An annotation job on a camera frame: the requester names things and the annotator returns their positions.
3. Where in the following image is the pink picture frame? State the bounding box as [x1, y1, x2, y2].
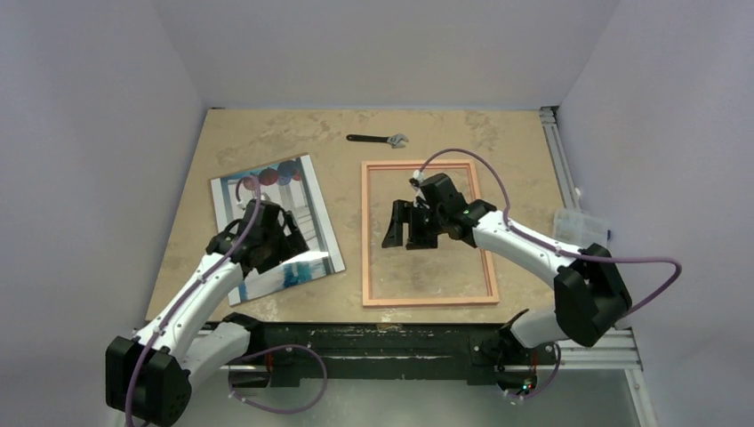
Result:
[361, 160, 500, 308]

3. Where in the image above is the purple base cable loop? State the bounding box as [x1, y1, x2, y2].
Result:
[226, 344, 329, 415]

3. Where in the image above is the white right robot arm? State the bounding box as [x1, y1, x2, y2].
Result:
[381, 173, 632, 362]

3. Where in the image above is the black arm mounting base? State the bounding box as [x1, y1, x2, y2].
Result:
[224, 313, 557, 388]

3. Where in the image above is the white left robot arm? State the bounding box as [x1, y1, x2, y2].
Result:
[105, 199, 309, 426]

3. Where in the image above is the aluminium rail frame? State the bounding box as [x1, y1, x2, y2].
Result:
[108, 106, 661, 427]

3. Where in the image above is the clear plastic parts box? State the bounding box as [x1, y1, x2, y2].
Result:
[553, 208, 610, 247]

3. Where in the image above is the black adjustable wrench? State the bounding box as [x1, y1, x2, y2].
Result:
[346, 133, 409, 149]

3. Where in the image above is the glossy printed photo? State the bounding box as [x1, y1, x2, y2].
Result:
[210, 154, 345, 306]

